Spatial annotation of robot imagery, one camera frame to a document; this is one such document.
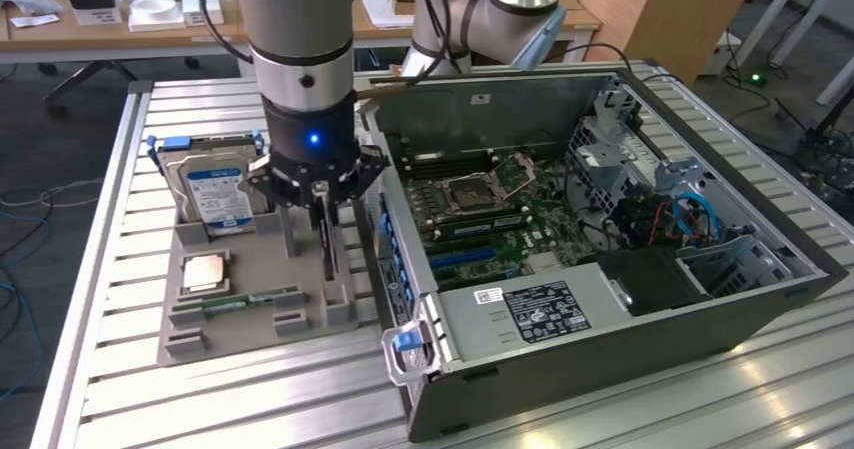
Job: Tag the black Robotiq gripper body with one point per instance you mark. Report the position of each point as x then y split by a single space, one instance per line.
310 129

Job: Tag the graphics card with black shroud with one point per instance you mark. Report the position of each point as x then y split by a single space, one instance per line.
329 254

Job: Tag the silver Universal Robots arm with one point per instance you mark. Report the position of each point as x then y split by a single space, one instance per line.
301 29

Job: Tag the hard disk in blue caddy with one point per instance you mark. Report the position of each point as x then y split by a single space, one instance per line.
214 189

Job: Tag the CPU socket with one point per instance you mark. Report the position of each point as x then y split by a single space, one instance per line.
474 194

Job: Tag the installed RAM stick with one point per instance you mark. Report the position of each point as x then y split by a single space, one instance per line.
481 225

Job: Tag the CPU chip with metal lid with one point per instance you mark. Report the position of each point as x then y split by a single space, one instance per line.
203 272

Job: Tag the blue expansion slot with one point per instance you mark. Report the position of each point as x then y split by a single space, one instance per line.
461 258

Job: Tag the metal socket cover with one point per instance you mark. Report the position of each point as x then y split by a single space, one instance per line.
517 171

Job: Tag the loose green RAM stick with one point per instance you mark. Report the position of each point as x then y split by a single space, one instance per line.
227 303

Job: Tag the stack of white papers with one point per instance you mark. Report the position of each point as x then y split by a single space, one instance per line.
390 11

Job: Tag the green motherboard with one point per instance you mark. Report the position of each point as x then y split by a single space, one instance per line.
534 229

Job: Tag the grey plastic parts rack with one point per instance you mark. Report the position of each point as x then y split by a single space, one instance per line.
247 329

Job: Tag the plain white box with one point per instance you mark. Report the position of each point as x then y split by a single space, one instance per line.
194 11

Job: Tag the flat white box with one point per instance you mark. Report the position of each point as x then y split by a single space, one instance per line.
156 25

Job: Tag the small chipset heat sink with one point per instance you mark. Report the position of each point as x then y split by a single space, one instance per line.
543 263

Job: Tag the blue case release latch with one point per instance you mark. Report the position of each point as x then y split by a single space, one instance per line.
405 342

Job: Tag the white bowl on desk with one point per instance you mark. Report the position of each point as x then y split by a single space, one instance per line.
136 8

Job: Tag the silver metal drive cage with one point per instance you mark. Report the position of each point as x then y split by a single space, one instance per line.
601 169

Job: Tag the grey power supply unit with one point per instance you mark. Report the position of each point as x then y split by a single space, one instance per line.
481 329

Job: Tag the wooden desk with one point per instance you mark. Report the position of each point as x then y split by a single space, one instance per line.
100 39

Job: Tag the black rolling desk leg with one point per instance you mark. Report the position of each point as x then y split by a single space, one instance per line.
76 76

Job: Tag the white box with black lid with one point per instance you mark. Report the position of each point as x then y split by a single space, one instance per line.
94 11

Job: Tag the white paper card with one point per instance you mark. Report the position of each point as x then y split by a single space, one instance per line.
34 20

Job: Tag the wooden cabinet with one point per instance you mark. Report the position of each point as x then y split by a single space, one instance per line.
667 29

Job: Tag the open black PC case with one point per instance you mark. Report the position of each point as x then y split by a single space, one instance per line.
601 379

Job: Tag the silver metal disk bay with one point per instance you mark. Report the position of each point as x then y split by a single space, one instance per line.
734 264

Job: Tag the device with green light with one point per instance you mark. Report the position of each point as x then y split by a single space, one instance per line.
757 77

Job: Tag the white table frame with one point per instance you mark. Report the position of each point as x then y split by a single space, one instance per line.
805 19

